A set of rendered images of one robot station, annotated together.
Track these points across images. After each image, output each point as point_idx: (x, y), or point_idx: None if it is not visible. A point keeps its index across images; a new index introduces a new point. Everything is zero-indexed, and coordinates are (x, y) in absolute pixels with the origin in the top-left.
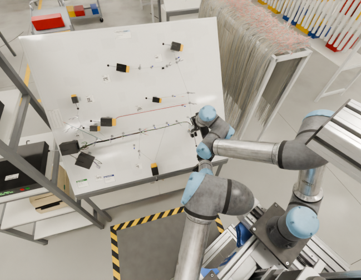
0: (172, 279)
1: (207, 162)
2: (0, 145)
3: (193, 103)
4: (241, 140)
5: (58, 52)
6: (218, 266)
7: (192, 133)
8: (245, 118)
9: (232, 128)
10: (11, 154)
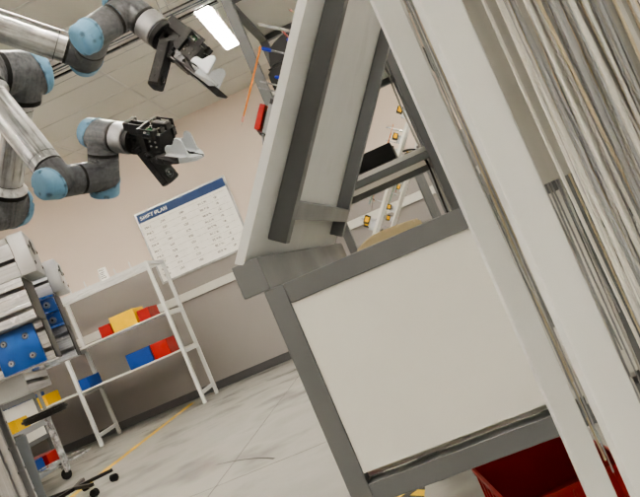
0: (25, 184)
1: (118, 121)
2: (256, 79)
3: (280, 28)
4: (22, 16)
5: None
6: (42, 382)
7: (216, 95)
8: (499, 214)
9: (77, 22)
10: (264, 97)
